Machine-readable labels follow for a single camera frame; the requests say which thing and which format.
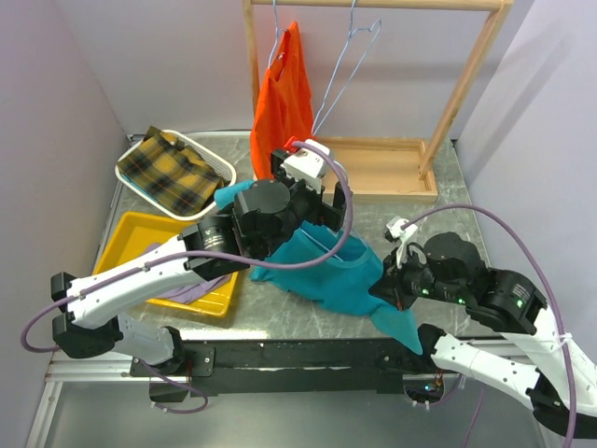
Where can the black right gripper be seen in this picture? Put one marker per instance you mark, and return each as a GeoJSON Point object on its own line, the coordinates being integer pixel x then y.
{"type": "Point", "coordinates": [389, 284]}

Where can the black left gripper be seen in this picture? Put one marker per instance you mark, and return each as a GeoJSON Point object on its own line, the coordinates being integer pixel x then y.
{"type": "Point", "coordinates": [322, 212]}

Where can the teal t shirt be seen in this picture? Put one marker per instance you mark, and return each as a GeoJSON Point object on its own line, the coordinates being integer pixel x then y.
{"type": "Point", "coordinates": [340, 286]}

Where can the yellow plastic tray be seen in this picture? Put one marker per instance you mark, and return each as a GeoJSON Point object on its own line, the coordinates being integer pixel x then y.
{"type": "Point", "coordinates": [134, 234]}

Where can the blue wire hanger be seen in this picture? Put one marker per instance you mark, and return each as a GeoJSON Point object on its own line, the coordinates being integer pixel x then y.
{"type": "Point", "coordinates": [325, 239]}
{"type": "Point", "coordinates": [360, 39]}
{"type": "Point", "coordinates": [281, 25]}

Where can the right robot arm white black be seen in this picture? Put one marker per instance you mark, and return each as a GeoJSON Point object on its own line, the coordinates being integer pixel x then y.
{"type": "Point", "coordinates": [449, 269]}

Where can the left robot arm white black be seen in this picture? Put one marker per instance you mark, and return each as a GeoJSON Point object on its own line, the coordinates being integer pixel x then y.
{"type": "Point", "coordinates": [246, 233]}

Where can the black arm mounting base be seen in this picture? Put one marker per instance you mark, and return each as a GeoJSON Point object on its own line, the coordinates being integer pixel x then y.
{"type": "Point", "coordinates": [284, 366]}

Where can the orange t shirt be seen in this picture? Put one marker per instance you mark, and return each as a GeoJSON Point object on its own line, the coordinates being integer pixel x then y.
{"type": "Point", "coordinates": [284, 104]}

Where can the yellow plaid shirt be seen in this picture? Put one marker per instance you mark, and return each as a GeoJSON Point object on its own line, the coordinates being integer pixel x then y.
{"type": "Point", "coordinates": [172, 172]}

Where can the lavender t shirt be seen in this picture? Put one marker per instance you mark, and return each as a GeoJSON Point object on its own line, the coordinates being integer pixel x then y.
{"type": "Point", "coordinates": [189, 294]}

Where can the wooden clothes rack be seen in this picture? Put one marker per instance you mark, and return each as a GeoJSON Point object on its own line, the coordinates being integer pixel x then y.
{"type": "Point", "coordinates": [384, 167]}

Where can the white plastic basket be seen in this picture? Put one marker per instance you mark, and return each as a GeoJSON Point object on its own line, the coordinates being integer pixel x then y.
{"type": "Point", "coordinates": [140, 186]}

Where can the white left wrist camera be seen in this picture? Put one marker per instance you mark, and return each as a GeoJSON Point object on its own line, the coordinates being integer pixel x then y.
{"type": "Point", "coordinates": [303, 164]}

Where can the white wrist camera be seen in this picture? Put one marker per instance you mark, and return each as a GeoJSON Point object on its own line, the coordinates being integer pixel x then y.
{"type": "Point", "coordinates": [399, 231]}
{"type": "Point", "coordinates": [303, 164]}

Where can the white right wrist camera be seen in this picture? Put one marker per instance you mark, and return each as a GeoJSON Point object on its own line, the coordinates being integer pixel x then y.
{"type": "Point", "coordinates": [399, 231]}

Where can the blue wire hanger under orange shirt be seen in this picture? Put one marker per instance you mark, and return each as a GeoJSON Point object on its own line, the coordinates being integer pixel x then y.
{"type": "Point", "coordinates": [281, 25]}

